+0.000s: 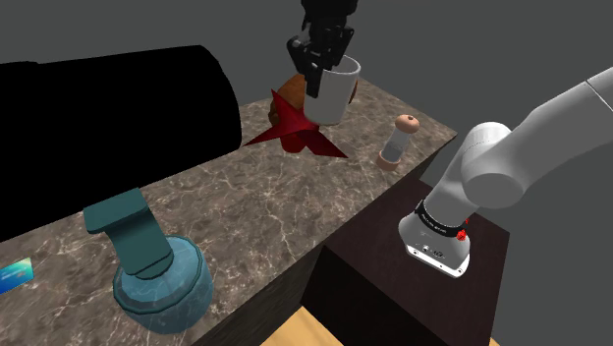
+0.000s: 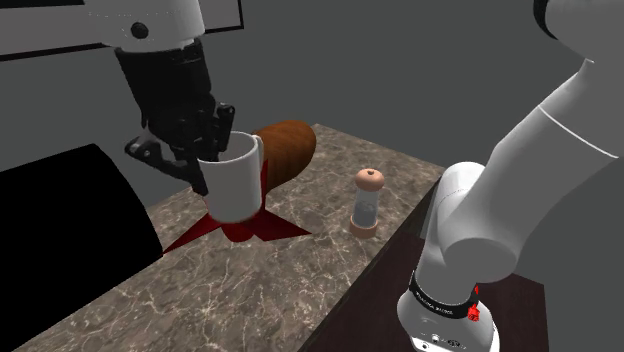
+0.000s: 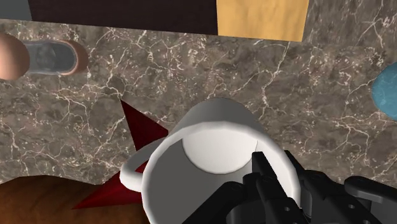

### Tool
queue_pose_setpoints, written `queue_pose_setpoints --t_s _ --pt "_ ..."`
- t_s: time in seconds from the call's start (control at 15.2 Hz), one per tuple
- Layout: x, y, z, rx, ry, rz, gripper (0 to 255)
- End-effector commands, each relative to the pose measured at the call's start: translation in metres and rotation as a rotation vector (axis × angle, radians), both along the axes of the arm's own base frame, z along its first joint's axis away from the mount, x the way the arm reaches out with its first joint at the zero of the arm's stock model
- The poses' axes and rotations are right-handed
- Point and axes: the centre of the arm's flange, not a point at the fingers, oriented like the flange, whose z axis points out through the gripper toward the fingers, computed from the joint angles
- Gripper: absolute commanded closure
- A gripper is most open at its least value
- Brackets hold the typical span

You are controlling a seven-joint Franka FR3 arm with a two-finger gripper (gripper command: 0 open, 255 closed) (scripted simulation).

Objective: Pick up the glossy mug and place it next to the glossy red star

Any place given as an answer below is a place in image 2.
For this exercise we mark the red star-shaped object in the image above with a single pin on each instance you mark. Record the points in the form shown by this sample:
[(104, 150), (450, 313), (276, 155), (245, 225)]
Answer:
[(273, 226)]

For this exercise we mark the white mug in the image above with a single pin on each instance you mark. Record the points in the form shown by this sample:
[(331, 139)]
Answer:
[(234, 180)]

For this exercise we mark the black rounded bulky object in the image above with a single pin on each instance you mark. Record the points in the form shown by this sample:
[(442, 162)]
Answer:
[(63, 239)]

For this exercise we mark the wooden glass pepper grinder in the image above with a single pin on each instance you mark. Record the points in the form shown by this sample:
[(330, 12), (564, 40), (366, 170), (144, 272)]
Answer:
[(366, 204)]

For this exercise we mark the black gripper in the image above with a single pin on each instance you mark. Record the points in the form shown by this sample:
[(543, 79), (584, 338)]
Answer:
[(168, 92)]

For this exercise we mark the brown oblong object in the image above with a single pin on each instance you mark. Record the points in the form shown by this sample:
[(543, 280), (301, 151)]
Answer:
[(287, 151)]

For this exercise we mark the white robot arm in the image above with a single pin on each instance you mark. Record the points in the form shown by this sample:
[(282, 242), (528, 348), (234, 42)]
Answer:
[(487, 219)]

